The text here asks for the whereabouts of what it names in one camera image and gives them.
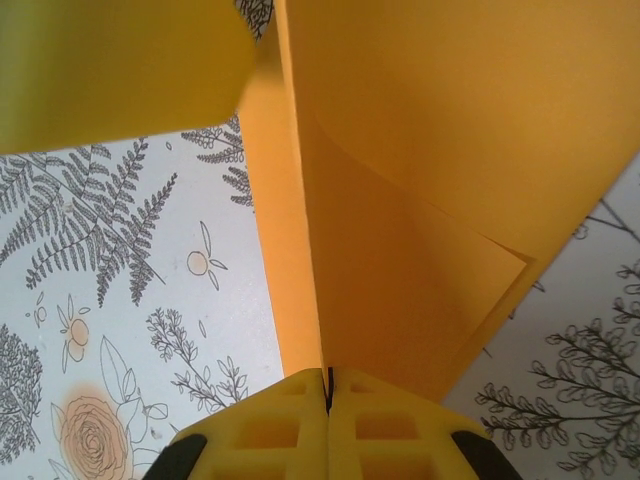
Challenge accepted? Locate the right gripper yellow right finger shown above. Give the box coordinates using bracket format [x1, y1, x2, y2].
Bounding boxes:
[327, 367, 507, 480]

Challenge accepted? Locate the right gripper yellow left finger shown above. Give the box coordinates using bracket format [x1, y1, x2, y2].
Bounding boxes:
[149, 367, 330, 480]

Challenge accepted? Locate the orange square paper sheet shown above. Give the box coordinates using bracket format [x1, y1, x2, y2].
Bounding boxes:
[242, 0, 640, 404]

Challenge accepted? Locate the floral table cover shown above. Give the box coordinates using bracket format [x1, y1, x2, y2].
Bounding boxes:
[0, 0, 640, 480]

